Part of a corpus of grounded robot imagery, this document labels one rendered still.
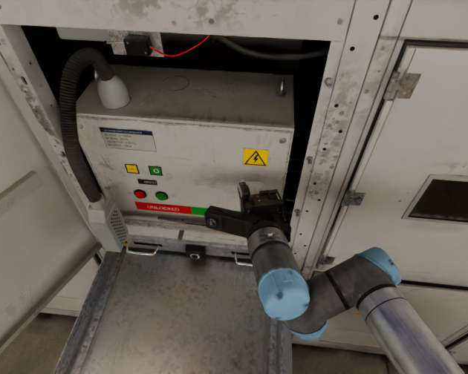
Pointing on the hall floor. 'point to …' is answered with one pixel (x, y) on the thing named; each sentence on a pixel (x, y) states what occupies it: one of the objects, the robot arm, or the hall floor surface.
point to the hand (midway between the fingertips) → (238, 185)
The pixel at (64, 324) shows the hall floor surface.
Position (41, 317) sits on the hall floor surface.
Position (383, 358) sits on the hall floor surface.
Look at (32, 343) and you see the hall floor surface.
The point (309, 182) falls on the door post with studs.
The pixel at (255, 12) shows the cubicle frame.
